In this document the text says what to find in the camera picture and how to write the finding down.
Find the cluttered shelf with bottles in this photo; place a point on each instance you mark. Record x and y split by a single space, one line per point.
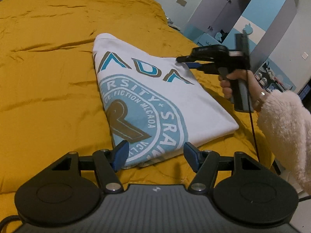
271 77

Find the blue grey wardrobe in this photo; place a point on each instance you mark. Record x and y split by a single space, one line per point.
264 21

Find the person's right hand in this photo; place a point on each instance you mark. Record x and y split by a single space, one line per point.
257 94

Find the white printed sweatshirt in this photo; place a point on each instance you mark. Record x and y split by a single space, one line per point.
154 103

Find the beige wall switch plate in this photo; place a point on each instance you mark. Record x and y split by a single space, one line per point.
181 2

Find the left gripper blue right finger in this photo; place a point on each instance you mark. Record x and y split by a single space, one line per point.
205 165

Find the mustard yellow bed duvet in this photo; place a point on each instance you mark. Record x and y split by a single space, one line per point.
50 103

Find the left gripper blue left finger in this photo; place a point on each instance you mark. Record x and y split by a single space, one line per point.
107 163

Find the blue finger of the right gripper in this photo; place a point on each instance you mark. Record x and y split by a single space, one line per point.
187 59
193 65

